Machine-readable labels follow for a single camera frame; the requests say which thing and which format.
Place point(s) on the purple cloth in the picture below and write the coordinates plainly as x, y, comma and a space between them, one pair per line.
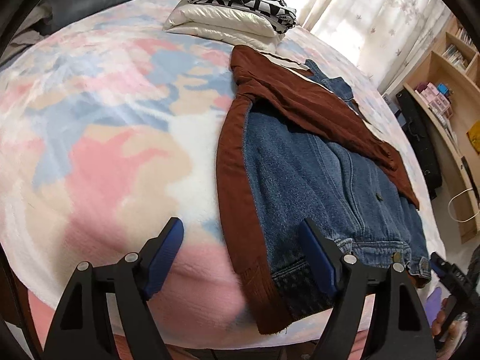
434, 302

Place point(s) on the black bag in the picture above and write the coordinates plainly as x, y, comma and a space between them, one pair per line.
420, 138

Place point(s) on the denim jacket with brown sleeves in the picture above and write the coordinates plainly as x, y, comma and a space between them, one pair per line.
292, 176

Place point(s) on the person's right hand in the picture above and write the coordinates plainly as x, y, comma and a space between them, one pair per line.
439, 320

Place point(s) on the row of books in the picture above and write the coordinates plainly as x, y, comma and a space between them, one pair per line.
457, 52

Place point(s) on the small blue box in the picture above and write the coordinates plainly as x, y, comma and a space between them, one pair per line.
443, 90

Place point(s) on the folded white puffer jacket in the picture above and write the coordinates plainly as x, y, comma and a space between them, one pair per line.
221, 22

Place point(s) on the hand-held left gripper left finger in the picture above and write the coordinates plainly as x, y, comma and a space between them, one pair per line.
165, 258

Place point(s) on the yellow pouch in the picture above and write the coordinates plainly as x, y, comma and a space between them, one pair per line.
474, 133

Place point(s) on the white floral curtain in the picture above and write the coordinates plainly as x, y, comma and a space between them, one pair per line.
375, 15

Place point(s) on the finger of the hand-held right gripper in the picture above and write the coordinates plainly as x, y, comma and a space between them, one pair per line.
442, 268

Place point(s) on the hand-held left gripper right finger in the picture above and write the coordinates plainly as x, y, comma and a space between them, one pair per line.
318, 258

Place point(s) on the wooden shelf unit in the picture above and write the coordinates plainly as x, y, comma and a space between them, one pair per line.
461, 93

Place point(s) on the pastel patterned bed blanket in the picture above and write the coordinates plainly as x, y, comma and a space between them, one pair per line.
112, 138

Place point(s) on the pink drawer organizer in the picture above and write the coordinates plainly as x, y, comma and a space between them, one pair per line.
435, 99

